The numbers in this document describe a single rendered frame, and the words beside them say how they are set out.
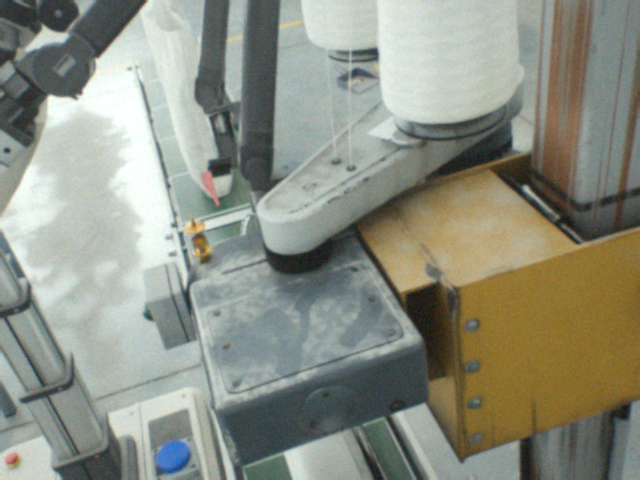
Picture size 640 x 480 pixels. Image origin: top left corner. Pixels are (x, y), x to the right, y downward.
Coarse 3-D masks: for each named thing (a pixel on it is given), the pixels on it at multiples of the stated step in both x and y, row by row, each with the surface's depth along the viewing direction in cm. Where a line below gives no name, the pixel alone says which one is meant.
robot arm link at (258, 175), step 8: (256, 160) 113; (248, 168) 114; (256, 168) 114; (264, 168) 114; (288, 168) 120; (296, 168) 120; (248, 176) 114; (256, 176) 114; (264, 176) 115; (272, 176) 118; (280, 176) 117; (256, 184) 115; (264, 184) 115; (272, 184) 116
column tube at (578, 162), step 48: (576, 0) 75; (624, 0) 72; (576, 48) 77; (624, 48) 75; (576, 96) 80; (624, 96) 78; (576, 144) 82; (624, 144) 82; (576, 192) 85; (624, 192) 86; (576, 432) 111
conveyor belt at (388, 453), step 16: (240, 224) 274; (208, 240) 269; (224, 240) 267; (192, 256) 261; (368, 432) 182; (384, 432) 182; (384, 448) 178; (256, 464) 180; (272, 464) 179; (384, 464) 174; (400, 464) 173
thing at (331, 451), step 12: (312, 444) 137; (324, 444) 136; (336, 444) 137; (288, 456) 150; (300, 456) 140; (312, 456) 138; (324, 456) 138; (336, 456) 139; (348, 456) 139; (300, 468) 143; (312, 468) 140; (324, 468) 140; (336, 468) 141; (348, 468) 141
